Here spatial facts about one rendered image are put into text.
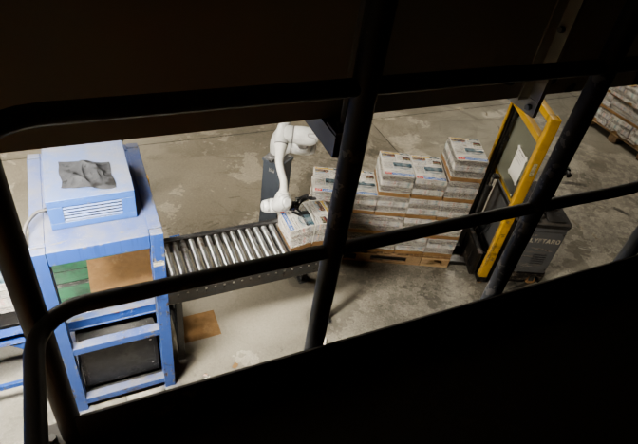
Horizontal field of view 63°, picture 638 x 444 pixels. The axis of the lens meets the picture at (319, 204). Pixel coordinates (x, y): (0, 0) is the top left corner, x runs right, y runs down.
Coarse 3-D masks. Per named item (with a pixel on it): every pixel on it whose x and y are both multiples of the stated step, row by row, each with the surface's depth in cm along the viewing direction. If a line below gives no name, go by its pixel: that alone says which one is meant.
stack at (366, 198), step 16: (320, 176) 480; (368, 176) 489; (320, 192) 464; (368, 192) 471; (368, 208) 477; (384, 208) 478; (400, 208) 479; (416, 208) 479; (432, 208) 480; (352, 224) 490; (368, 224) 489; (384, 224) 489; (400, 224) 490; (416, 224) 492; (416, 240) 504; (368, 256) 517; (400, 256) 517; (416, 256) 518
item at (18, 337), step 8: (8, 312) 331; (0, 320) 326; (8, 320) 326; (16, 320) 327; (0, 328) 323; (8, 328) 322; (16, 328) 323; (0, 336) 318; (8, 336) 319; (16, 336) 329; (24, 336) 330; (0, 344) 323; (8, 344) 324
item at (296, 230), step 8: (280, 216) 404; (288, 216) 400; (296, 216) 401; (304, 216) 401; (280, 224) 414; (288, 224) 394; (296, 224) 394; (304, 224) 395; (288, 232) 397; (296, 232) 392; (304, 232) 395; (288, 240) 405; (296, 240) 398; (304, 240) 402
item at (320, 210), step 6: (312, 204) 415; (318, 204) 416; (324, 204) 418; (312, 210) 409; (318, 210) 410; (324, 210) 412; (318, 216) 404; (324, 216) 405; (324, 222) 400; (324, 228) 402; (318, 234) 404; (324, 234) 407; (318, 240) 409
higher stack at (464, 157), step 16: (448, 144) 472; (464, 144) 466; (480, 144) 470; (448, 160) 468; (464, 160) 446; (480, 160) 449; (464, 176) 457; (480, 176) 458; (448, 192) 468; (464, 192) 467; (448, 208) 479; (464, 208) 480; (432, 240) 504; (448, 240) 505; (432, 256) 520
